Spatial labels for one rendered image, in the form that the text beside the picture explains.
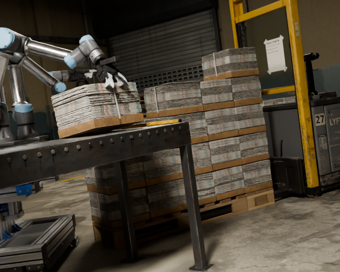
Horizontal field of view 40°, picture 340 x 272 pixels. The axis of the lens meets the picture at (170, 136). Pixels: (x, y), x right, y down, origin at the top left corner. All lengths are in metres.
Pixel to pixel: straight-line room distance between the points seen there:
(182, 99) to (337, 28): 6.59
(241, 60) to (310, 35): 6.13
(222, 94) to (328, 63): 6.24
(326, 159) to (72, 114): 2.42
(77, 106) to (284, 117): 2.34
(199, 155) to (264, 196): 0.72
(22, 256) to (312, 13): 8.15
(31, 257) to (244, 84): 2.08
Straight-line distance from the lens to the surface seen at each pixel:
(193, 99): 3.51
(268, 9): 4.22
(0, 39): 2.68
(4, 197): 2.99
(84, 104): 2.40
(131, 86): 2.61
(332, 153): 4.26
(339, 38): 9.72
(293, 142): 4.29
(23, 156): 1.77
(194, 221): 2.58
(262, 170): 3.91
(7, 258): 2.80
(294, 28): 4.00
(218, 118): 3.63
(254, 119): 3.85
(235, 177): 3.72
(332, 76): 9.73
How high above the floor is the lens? 0.87
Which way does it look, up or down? 3 degrees down
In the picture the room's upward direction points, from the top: 8 degrees counter-clockwise
